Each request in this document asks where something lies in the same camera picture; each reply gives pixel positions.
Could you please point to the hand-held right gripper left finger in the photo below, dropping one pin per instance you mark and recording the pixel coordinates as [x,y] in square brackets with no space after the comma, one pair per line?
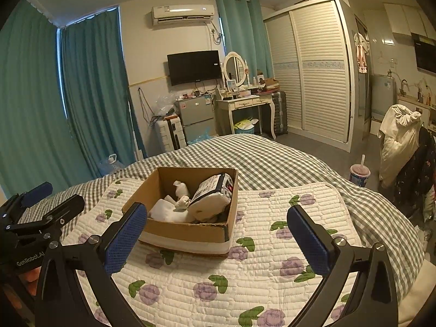
[124,240]

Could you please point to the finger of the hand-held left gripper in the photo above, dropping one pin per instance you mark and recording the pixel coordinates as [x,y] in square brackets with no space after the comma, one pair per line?
[64,207]
[37,191]

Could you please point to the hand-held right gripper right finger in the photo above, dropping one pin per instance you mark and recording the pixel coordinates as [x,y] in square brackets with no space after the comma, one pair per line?
[308,240]

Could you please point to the brown cardboard box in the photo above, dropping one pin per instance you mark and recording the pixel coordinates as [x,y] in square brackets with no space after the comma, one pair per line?
[184,233]

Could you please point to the floral tissue packet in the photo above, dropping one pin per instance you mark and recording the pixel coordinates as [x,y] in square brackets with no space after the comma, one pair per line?
[211,194]

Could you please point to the quilted floral mat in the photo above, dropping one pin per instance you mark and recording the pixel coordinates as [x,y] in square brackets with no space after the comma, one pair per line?
[259,272]

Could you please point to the clear water bottle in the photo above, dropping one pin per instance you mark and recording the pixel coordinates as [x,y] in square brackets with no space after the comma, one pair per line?
[112,166]

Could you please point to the drink cup with straw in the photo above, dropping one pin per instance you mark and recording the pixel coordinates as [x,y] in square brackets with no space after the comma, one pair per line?
[359,175]

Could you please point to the wide blue curtain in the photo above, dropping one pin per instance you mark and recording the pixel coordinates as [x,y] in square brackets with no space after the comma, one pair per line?
[30,109]

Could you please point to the white suitcase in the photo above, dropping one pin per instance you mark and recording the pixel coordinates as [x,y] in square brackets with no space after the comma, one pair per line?
[168,134]

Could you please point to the blue window curtain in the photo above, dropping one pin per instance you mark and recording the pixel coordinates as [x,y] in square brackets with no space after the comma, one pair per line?
[98,92]

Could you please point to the dark floral garment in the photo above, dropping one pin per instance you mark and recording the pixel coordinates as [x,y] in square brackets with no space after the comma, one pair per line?
[417,184]

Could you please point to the yellow and white bag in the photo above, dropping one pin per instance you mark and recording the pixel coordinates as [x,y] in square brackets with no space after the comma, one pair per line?
[246,126]

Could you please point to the dark suitcase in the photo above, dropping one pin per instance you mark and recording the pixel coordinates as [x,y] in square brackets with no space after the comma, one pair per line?
[277,112]

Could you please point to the clear plastic bag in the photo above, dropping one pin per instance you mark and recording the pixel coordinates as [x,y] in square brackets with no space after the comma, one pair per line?
[165,104]

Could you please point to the grey mini fridge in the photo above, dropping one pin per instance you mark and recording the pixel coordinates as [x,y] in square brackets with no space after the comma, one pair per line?
[196,112]

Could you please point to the white dressing table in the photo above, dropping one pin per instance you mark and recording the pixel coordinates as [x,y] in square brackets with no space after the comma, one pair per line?
[243,103]

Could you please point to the small cardboard box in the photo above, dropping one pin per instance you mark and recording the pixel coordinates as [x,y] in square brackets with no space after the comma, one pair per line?
[269,84]

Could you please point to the white louvred wardrobe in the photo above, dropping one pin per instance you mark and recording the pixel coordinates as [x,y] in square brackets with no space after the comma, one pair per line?
[316,75]

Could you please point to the oval vanity mirror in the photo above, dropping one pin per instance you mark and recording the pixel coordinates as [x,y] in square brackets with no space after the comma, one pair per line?
[233,68]

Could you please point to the hanging pink clothes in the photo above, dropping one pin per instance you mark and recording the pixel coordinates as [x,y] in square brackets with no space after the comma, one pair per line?
[361,52]

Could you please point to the narrow blue curtain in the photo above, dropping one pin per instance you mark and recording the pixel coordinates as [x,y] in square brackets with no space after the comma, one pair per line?
[243,41]

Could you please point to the black range hood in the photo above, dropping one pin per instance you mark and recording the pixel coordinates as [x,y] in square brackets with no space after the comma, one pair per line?
[424,54]

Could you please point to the white air conditioner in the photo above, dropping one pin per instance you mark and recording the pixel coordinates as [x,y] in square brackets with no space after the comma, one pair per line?
[182,14]

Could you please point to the small photo frame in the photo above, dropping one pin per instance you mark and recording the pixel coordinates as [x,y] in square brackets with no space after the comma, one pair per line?
[230,84]

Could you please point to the black wall television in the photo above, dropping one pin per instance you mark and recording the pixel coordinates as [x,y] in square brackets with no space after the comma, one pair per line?
[194,68]

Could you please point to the white wall cabinets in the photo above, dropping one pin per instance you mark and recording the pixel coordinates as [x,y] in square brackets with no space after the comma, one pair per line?
[405,18]

